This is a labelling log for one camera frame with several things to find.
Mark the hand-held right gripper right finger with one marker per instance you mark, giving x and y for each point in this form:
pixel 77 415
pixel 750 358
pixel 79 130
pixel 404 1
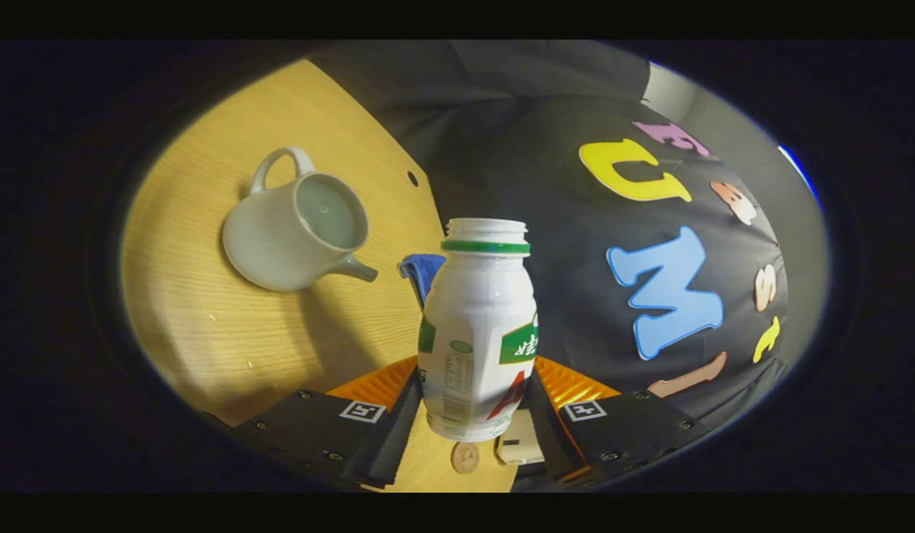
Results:
pixel 555 437

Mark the white toaster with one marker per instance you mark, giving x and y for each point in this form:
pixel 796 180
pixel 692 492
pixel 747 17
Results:
pixel 518 444

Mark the white ceramic teacup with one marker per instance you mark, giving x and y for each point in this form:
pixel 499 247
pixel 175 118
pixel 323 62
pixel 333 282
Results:
pixel 272 244

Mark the blue towel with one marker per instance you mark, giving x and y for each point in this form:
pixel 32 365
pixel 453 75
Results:
pixel 425 270

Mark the white water bottle green label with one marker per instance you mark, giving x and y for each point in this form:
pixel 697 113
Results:
pixel 476 318

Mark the round wooden coaster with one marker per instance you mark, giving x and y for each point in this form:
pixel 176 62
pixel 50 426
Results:
pixel 465 457

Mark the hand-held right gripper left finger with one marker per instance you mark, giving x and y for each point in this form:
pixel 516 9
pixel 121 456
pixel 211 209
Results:
pixel 402 437

